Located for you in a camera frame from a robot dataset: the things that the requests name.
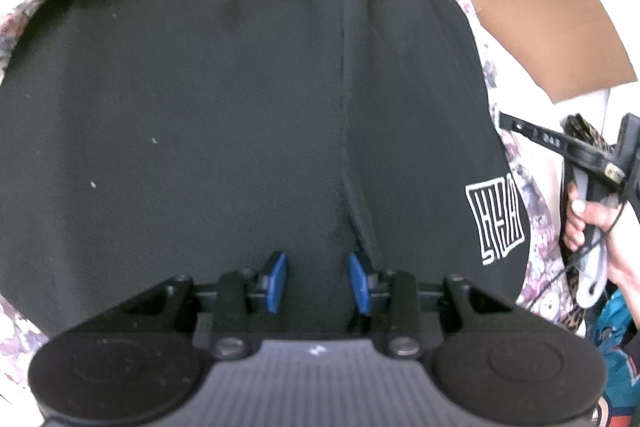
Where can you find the purple floral patterned garment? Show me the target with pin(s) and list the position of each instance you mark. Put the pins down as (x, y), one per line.
(542, 232)

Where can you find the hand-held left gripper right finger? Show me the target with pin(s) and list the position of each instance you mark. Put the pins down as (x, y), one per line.
(360, 284)

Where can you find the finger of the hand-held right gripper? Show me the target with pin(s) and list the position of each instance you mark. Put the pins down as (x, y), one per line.
(532, 132)

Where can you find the teal cartoon printed blanket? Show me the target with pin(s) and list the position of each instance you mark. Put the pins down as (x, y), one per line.
(617, 357)

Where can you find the person's right hand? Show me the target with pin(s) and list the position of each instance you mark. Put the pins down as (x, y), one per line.
(595, 217)

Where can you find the leopard print garment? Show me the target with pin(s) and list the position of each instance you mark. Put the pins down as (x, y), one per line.
(590, 137)

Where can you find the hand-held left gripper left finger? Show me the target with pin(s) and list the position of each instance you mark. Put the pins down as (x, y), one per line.
(276, 282)

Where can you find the long folded cardboard sheet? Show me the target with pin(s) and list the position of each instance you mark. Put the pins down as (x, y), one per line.
(540, 17)

